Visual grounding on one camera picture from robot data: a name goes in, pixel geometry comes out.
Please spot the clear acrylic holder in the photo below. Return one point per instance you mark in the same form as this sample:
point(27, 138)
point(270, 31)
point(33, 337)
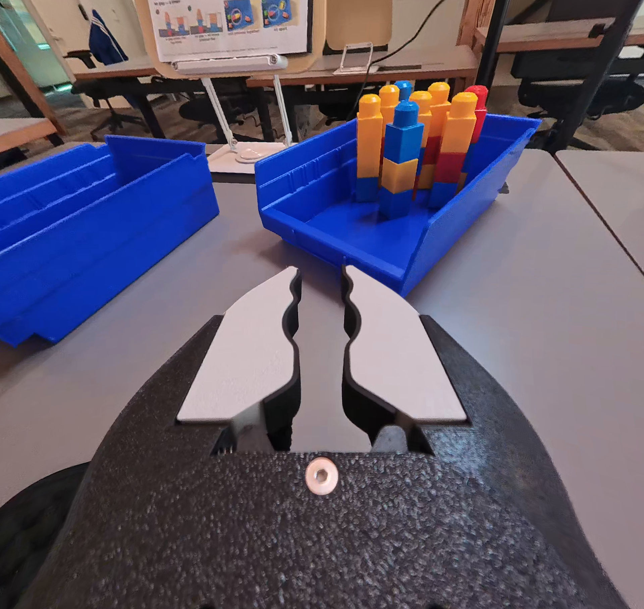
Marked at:
point(352, 68)

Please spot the black office chair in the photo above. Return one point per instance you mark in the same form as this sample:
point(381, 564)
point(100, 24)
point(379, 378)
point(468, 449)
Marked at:
point(110, 85)
point(201, 110)
point(548, 73)

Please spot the blue plastic bin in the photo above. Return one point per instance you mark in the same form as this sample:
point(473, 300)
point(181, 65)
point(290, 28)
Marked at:
point(100, 246)
point(352, 246)

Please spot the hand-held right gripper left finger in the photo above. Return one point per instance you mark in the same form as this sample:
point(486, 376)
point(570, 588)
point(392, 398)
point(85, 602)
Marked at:
point(241, 362)

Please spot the plain wooden board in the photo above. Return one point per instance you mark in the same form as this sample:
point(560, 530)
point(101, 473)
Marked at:
point(360, 15)

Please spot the black chair armrest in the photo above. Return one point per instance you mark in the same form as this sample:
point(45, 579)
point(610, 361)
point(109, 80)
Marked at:
point(30, 543)

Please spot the instruction sheet on wooden board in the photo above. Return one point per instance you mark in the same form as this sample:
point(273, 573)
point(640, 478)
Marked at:
point(226, 15)

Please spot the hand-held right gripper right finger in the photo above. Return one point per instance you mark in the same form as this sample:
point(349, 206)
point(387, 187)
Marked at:
point(402, 362)

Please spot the black tripod stand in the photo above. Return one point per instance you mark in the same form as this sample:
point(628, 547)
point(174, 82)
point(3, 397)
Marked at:
point(497, 25)

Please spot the blue jacket with white stripes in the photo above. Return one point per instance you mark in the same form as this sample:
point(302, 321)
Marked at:
point(105, 40)

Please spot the cluster of stacked block towers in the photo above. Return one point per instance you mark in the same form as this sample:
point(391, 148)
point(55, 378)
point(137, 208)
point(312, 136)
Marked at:
point(438, 110)

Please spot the red mega block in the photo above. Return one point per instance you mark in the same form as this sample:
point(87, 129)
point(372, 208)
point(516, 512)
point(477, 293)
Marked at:
point(450, 168)

